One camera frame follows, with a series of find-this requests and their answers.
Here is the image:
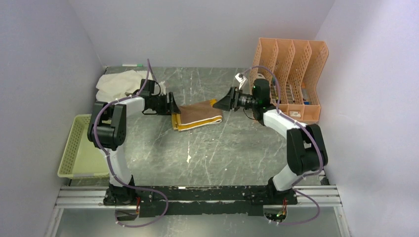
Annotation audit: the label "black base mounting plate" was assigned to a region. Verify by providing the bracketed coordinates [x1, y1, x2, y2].
[103, 185, 297, 217]

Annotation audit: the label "white green marker pen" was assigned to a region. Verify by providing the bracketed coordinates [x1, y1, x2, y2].
[122, 64, 143, 67]

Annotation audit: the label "white crumpled towel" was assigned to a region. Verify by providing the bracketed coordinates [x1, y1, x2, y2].
[95, 70, 147, 102]

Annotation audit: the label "aluminium frame rails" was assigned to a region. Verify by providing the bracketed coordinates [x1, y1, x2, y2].
[44, 129, 352, 237]

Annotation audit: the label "small white box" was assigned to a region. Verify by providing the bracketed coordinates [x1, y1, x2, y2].
[290, 111, 301, 118]

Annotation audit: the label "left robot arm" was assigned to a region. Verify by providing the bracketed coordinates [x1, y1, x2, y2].
[87, 79, 180, 205]

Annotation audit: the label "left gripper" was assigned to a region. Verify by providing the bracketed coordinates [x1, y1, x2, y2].
[151, 93, 181, 117]

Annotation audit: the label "yellow brown bear towel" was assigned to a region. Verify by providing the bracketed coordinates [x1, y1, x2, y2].
[171, 99, 223, 131]

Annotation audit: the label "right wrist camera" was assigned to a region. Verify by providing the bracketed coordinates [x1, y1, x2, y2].
[235, 73, 248, 90]

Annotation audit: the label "green plastic basket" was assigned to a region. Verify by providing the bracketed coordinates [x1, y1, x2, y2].
[57, 114, 109, 179]

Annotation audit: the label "orange file organizer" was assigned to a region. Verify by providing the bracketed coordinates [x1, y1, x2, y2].
[249, 38, 329, 124]

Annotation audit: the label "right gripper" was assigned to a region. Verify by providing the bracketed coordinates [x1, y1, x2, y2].
[213, 86, 258, 112]

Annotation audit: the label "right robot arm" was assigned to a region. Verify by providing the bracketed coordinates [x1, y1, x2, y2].
[213, 79, 328, 204]

